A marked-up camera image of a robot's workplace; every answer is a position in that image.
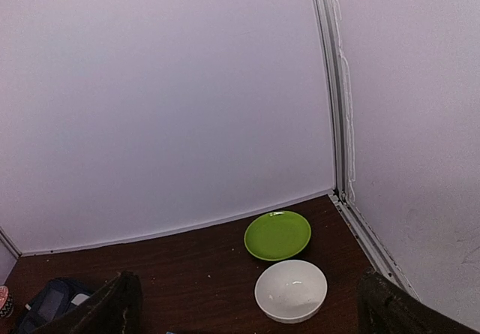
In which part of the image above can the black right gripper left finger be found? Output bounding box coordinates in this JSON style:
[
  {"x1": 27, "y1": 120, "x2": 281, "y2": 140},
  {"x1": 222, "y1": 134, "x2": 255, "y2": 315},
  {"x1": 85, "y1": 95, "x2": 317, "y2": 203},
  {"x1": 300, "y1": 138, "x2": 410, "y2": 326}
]
[{"x1": 34, "y1": 271, "x2": 142, "y2": 334}]

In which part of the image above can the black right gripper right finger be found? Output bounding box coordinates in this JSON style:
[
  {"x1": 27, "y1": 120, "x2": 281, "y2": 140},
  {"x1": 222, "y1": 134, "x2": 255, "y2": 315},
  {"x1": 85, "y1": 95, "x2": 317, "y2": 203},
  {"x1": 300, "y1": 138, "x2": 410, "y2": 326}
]
[{"x1": 356, "y1": 268, "x2": 476, "y2": 334}]

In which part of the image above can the navy blue backpack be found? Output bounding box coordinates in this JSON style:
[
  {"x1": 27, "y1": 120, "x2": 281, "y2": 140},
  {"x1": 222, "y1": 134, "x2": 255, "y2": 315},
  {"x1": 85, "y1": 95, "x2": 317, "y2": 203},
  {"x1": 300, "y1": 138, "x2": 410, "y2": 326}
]
[{"x1": 10, "y1": 278, "x2": 94, "y2": 333}]

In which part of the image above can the white bowl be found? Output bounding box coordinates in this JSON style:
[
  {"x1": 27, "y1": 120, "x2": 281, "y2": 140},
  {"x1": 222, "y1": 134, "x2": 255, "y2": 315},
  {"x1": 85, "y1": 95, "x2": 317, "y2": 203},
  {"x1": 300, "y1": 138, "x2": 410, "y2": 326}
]
[{"x1": 253, "y1": 260, "x2": 328, "y2": 324}]

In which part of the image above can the orange patterned bowl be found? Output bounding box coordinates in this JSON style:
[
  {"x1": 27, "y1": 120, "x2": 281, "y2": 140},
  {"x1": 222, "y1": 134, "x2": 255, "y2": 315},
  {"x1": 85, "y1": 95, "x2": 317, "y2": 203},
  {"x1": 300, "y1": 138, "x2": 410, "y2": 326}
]
[{"x1": 0, "y1": 285, "x2": 14, "y2": 319}]

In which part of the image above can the green plate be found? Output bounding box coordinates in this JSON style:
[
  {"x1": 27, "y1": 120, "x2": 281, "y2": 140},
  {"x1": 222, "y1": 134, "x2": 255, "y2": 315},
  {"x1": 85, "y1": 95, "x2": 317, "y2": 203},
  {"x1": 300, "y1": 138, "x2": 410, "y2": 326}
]
[{"x1": 244, "y1": 211, "x2": 312, "y2": 262}]

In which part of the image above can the aluminium frame post right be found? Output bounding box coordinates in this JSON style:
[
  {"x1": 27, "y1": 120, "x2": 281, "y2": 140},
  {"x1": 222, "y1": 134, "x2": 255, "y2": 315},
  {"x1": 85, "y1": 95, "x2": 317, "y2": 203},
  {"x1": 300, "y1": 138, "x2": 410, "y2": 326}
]
[{"x1": 313, "y1": 0, "x2": 356, "y2": 203}]

